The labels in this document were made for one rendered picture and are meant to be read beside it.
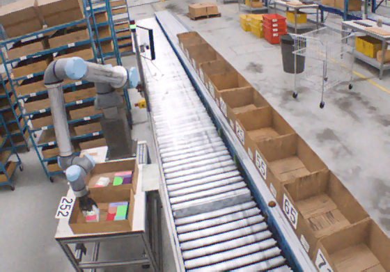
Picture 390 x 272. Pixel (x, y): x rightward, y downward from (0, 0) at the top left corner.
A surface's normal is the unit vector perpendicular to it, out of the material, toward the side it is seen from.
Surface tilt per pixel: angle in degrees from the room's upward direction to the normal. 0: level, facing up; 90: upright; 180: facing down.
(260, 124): 89
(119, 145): 90
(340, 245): 89
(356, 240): 89
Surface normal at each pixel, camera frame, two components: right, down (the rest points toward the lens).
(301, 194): 0.20, 0.45
